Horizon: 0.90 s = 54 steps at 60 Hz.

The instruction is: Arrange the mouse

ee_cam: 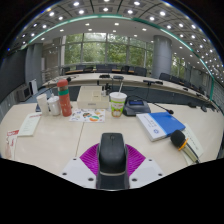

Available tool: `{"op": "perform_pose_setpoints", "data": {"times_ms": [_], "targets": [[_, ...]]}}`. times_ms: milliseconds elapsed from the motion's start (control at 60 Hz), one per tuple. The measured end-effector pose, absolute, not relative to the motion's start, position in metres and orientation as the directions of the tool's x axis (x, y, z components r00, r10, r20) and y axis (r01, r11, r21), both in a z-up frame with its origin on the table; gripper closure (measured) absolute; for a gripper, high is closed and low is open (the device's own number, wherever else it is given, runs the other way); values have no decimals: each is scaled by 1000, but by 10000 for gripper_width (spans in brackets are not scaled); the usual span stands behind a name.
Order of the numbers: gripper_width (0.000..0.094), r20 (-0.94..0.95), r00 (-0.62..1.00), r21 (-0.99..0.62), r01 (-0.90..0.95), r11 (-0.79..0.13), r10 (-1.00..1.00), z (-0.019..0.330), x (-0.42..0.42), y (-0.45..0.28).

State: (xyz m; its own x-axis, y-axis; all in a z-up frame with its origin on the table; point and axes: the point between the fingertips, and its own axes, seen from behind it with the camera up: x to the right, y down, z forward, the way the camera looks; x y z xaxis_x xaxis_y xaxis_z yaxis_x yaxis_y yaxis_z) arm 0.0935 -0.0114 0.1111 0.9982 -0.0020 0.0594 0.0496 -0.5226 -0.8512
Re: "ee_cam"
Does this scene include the red and white leaflet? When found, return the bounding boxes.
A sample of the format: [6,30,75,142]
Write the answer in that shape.
[3,129,20,160]

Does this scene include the white cardboard box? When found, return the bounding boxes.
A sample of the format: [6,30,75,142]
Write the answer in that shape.
[76,85,111,110]

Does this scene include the black handheld microphone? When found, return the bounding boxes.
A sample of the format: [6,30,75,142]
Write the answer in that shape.
[170,129,201,164]

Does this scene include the red bottle with green band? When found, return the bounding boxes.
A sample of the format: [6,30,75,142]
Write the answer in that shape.
[56,78,73,118]

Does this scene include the grey desk microphone console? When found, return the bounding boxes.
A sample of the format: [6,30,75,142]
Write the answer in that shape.
[122,94,175,117]

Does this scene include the dark grey computer mouse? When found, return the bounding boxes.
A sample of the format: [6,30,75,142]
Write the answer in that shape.
[95,132,130,191]

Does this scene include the white paper sheet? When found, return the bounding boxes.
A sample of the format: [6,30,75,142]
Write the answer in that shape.
[181,123,205,166]

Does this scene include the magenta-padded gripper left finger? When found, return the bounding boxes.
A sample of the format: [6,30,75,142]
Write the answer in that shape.
[59,143,101,190]

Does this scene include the colourful sticker sheet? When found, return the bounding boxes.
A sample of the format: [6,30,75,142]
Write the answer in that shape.
[68,108,106,124]

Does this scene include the long curved conference desk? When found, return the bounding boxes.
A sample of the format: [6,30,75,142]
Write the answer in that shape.
[41,72,214,108]

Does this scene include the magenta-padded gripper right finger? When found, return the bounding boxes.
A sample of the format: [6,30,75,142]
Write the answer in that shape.
[125,143,165,190]

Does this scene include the ceiling lights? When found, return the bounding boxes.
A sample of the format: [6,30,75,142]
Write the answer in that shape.
[16,0,224,84]

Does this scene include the white booklet with red header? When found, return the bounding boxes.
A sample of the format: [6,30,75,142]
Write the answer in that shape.
[17,112,43,137]

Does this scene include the black desk microphone console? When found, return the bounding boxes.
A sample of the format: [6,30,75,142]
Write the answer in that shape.
[34,99,43,113]

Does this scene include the white lidded mug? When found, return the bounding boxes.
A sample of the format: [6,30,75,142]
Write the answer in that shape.
[47,95,62,117]

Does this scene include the green printed paper cup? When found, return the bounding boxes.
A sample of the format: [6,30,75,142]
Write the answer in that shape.
[109,81,128,118]

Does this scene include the dark office chairs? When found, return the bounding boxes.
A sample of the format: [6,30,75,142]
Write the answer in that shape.
[61,63,208,96]

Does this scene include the white paper cup stack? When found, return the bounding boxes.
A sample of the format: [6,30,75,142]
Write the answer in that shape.
[35,93,50,117]

